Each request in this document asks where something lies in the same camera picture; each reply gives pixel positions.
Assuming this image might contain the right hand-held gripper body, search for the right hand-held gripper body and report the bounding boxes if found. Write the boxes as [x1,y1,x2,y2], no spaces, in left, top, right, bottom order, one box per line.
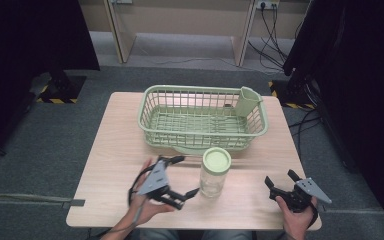
[268,177,333,214]

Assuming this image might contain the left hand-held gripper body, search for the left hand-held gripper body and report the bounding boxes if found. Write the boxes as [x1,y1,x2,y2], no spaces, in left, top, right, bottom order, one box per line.
[137,156,178,203]

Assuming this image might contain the green plastic basket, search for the green plastic basket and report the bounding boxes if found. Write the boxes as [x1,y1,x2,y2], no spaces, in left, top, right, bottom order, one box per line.
[137,84,269,156]

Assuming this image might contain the glass jar with green lid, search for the glass jar with green lid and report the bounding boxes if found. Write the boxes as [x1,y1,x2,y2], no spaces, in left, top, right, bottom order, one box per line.
[199,146,233,199]

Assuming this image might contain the person's right hand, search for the person's right hand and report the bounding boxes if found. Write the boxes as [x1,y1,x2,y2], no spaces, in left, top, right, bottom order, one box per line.
[275,195,320,240]

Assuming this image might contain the person's left hand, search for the person's left hand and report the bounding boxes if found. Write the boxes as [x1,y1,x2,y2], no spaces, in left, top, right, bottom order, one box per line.
[125,158,176,227]

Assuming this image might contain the person's legs in jeans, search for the person's legs in jeans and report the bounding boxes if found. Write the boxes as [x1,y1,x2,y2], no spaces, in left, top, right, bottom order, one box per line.
[138,229,256,240]

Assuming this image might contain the black stand base striped tape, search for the black stand base striped tape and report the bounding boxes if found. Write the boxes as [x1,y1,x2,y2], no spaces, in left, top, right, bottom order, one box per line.
[267,79,317,110]
[34,73,88,105]

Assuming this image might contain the green plastic cutlery holder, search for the green plastic cutlery holder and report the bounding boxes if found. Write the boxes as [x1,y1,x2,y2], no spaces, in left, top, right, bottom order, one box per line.
[234,86,264,118]

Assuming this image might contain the black curtain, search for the black curtain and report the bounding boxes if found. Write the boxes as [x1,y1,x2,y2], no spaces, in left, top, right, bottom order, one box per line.
[282,0,384,238]
[0,0,101,160]

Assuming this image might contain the beige wooden furniture leg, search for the beige wooden furniture leg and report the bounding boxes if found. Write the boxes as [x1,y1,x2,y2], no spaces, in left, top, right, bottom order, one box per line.
[230,0,259,67]
[102,0,138,65]

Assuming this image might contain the black cables beside table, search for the black cables beside table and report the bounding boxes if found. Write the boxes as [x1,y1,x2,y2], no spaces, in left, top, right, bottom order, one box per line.
[287,108,325,159]

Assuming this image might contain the grey floor cable cover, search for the grey floor cable cover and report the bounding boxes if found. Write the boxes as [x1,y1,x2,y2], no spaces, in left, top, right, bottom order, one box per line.
[0,192,86,210]

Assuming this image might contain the bundle of black floor cables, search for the bundle of black floor cables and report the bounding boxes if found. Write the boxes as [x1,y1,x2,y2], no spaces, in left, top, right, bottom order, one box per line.
[247,2,304,74]

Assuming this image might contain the white wall power outlet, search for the white wall power outlet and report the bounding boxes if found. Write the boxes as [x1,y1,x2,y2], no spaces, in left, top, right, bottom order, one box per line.
[255,0,281,10]

